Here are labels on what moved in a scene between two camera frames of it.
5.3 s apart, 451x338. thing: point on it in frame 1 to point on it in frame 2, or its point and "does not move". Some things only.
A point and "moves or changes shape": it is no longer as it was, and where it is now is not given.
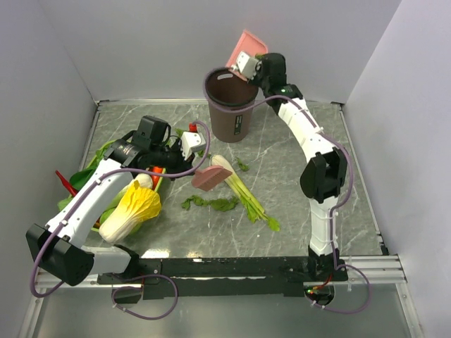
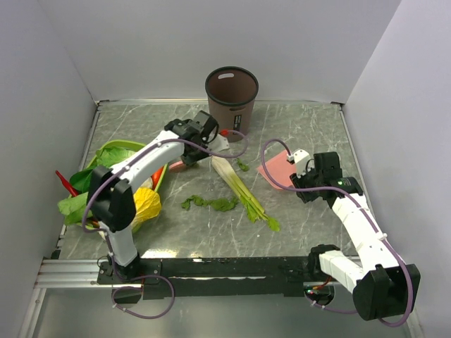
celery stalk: [249, 203] does not move
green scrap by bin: [244, 167] does not move
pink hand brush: [208, 178] moves or changes shape
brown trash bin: [227, 89] does not move
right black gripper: [254, 79] to [299, 182]
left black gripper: [182, 165] to [189, 160]
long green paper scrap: [220, 204] does not move
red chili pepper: [66, 184] does not move
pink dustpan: [249, 44] to [279, 170]
